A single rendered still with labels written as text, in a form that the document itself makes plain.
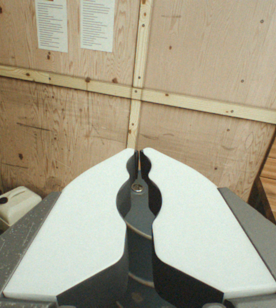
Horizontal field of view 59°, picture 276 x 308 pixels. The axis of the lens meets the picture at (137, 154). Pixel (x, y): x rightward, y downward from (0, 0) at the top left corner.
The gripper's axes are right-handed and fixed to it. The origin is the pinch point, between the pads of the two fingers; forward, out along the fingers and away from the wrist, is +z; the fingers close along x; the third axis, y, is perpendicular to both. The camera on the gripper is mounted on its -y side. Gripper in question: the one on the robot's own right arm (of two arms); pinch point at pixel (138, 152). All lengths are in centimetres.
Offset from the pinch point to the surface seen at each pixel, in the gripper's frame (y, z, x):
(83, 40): 2, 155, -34
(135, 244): 79, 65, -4
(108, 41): 3, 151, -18
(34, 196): 112, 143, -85
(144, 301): 114, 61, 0
